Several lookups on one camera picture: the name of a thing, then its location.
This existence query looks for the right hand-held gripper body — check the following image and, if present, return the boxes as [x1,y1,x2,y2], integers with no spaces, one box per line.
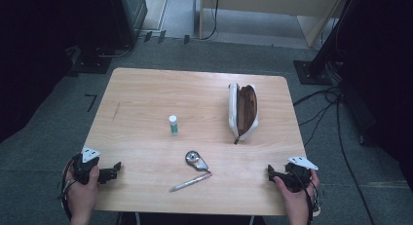
[274,155,319,194]

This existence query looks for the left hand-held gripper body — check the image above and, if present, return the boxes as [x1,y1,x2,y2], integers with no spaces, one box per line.
[71,146,102,186]

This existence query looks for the person's right hand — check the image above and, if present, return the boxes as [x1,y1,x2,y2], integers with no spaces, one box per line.
[273,169,321,218]

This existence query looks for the person's left hand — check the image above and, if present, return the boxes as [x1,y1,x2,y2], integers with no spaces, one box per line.
[64,166,100,219]

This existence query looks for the white pencil case brown lining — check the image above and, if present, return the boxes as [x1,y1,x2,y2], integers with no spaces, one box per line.
[228,82,260,145]

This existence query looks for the black angled floor tape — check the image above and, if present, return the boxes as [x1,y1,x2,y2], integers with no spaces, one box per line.
[84,94,98,113]

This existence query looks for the white green glue stick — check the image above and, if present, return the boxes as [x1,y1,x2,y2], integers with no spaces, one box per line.
[168,114,179,136]

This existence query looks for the grey correction tape dispenser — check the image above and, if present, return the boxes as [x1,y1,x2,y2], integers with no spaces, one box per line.
[184,150,211,173]

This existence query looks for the silver pink pen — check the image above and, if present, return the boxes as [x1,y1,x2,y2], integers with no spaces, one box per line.
[169,171,213,193]

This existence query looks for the black stand base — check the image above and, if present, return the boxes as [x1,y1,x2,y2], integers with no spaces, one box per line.
[66,45,133,77]

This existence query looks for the black metal stand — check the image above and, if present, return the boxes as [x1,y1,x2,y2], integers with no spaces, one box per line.
[292,0,361,87]

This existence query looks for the black cabinet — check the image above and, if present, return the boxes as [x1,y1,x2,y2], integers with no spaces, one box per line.
[96,0,149,50]

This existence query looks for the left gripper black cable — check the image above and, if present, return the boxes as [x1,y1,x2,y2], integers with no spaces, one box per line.
[57,154,81,221]

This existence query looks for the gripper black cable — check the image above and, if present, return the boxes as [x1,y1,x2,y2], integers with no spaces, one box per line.
[290,169,323,225]
[57,154,81,221]

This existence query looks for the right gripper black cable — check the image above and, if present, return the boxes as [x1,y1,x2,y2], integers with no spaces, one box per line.
[290,169,323,225]

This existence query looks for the black floor cables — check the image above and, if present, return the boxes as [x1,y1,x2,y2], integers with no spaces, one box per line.
[292,85,378,225]

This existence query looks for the black hanging cable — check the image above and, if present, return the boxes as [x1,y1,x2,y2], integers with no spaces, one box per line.
[200,0,221,42]

